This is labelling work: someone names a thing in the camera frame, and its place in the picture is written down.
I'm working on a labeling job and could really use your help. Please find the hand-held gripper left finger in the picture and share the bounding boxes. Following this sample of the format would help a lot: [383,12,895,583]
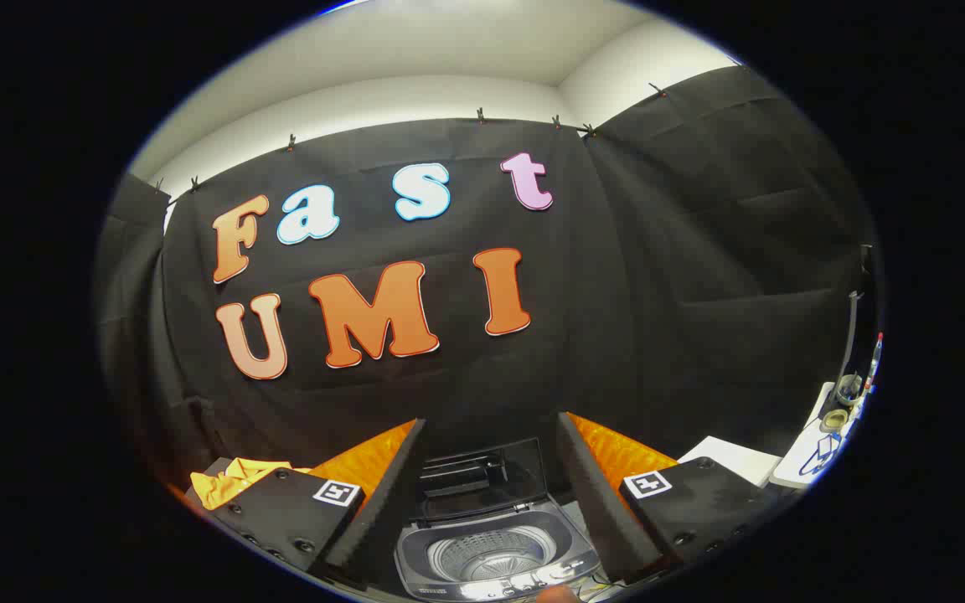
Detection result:
[185,419,429,589]

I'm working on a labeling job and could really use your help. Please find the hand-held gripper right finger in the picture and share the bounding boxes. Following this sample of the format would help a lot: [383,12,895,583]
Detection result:
[556,412,787,585]

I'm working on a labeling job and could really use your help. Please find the grey washing machine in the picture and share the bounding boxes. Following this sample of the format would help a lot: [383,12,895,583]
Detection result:
[395,494,605,602]

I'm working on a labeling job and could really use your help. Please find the yellow polo shirt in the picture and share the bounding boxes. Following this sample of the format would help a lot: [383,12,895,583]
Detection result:
[190,457,312,511]

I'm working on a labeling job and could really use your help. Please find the black backdrop cloth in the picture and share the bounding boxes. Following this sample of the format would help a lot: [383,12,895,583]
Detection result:
[95,65,881,503]

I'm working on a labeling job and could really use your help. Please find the grey upright pole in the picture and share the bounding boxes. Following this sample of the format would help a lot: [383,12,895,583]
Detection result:
[841,291,866,378]

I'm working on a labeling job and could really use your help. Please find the row of backdrop clips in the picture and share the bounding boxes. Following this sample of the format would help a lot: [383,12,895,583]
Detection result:
[152,82,669,195]

